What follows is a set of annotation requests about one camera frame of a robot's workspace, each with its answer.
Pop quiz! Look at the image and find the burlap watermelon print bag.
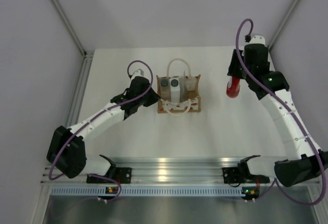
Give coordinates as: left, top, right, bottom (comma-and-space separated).
156, 58, 201, 117

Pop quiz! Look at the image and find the red bottle red cap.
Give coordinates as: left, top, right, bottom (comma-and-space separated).
226, 76, 240, 98

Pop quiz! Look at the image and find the clear plastic pouch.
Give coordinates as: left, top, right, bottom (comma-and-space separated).
179, 72, 197, 102

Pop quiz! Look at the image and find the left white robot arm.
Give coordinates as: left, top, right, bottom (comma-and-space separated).
47, 76, 160, 183

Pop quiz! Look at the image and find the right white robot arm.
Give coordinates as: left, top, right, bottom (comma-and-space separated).
228, 44, 327, 187

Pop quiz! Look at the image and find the clear bottle grey cap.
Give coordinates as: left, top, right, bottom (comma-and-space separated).
159, 78, 171, 101

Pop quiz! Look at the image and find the white bottle grey cap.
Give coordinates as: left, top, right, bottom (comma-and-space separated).
170, 78, 181, 103

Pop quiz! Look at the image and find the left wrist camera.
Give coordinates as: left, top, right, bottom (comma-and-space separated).
132, 69, 144, 77

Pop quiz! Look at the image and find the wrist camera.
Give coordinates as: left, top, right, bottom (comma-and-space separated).
249, 34, 266, 45
132, 69, 144, 77

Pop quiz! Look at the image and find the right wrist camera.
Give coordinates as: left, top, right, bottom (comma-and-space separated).
249, 34, 266, 45

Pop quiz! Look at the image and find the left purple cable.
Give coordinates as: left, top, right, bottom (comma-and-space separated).
48, 59, 152, 204

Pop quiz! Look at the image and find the purple cable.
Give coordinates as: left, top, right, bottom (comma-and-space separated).
235, 18, 326, 206
48, 59, 152, 204

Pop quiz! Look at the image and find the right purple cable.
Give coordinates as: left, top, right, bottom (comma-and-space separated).
235, 18, 326, 206

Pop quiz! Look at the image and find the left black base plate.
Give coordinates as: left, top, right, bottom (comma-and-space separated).
86, 167, 132, 184

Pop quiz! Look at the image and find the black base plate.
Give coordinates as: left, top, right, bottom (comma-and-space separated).
222, 167, 270, 185
86, 167, 132, 184

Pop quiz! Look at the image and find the right aluminium frame post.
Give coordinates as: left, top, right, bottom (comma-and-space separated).
268, 0, 302, 51

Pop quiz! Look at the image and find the aluminium frame post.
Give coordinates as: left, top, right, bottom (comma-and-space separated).
49, 0, 94, 127
268, 0, 302, 51

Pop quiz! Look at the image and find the aluminium mounting rail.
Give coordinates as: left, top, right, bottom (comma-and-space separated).
40, 156, 320, 187

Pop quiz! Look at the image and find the left aluminium frame post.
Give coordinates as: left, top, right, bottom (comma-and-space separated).
49, 0, 94, 127

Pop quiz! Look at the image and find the perforated cable duct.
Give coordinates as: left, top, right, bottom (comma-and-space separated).
51, 186, 258, 197

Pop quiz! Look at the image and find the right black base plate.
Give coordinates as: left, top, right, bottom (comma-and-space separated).
222, 167, 270, 185

